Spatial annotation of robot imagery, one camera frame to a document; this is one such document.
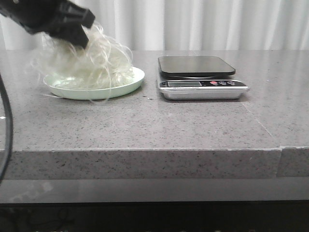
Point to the white vermicelli noodle bundle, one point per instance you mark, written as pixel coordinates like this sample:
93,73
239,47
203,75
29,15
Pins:
73,72

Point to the digital kitchen scale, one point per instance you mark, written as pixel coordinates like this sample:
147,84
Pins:
198,78

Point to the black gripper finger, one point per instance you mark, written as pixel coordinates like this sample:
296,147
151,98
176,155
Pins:
72,33
72,14

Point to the white pleated curtain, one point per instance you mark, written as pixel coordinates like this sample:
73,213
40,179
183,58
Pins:
204,24

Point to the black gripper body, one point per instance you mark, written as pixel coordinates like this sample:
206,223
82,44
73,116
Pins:
32,15

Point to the pale green round plate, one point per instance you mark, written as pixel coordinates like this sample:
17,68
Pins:
96,90

